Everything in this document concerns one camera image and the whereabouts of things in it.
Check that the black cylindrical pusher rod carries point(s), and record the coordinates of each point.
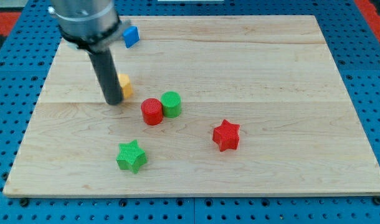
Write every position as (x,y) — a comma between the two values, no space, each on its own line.
(107,77)

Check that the yellow hexagon block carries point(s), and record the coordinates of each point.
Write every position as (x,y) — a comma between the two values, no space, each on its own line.
(126,87)

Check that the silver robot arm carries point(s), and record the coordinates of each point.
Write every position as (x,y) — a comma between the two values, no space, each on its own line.
(92,26)

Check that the red cylinder block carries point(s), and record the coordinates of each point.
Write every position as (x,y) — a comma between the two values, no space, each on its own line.
(152,111)

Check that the green cylinder block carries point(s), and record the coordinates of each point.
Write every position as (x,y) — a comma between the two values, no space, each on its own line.
(171,102)

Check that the green star block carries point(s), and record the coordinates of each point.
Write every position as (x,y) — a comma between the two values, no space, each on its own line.
(131,157)

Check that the wooden board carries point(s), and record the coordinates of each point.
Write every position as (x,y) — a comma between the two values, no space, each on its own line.
(273,75)

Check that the red star block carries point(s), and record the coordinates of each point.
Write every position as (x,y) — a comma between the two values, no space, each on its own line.
(226,136)

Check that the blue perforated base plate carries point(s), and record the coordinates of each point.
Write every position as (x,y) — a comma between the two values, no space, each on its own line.
(30,42)

